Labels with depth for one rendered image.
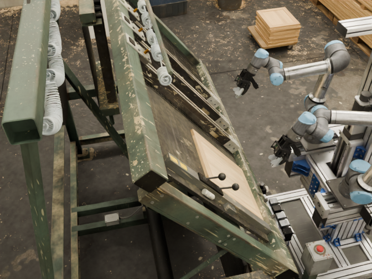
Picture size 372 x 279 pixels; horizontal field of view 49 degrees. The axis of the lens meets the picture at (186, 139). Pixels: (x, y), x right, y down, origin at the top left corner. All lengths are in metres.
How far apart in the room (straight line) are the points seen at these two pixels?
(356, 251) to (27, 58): 2.73
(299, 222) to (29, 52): 2.54
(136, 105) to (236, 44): 4.27
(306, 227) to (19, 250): 2.37
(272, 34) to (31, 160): 4.52
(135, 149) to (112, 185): 2.39
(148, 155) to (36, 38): 0.62
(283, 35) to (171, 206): 4.26
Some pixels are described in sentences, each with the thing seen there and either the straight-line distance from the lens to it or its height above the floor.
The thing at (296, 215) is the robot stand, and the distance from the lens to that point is 3.52.
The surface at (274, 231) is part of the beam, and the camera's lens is 2.54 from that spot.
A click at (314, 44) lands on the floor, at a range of 6.10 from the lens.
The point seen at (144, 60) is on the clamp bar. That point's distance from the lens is 2.31.
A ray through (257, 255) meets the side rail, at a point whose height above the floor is 1.11.
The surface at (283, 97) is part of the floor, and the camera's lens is 4.99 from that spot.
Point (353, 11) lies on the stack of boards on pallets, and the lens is 6.25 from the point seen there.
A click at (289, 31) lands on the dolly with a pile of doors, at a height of 0.32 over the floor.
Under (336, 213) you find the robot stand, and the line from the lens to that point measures 2.68.
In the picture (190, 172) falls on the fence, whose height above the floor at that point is 1.54.
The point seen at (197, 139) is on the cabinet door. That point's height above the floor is 1.33.
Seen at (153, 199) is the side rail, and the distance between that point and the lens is 1.62.
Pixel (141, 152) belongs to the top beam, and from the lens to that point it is 1.56.
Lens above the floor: 2.98
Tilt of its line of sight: 43 degrees down
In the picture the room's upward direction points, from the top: 2 degrees counter-clockwise
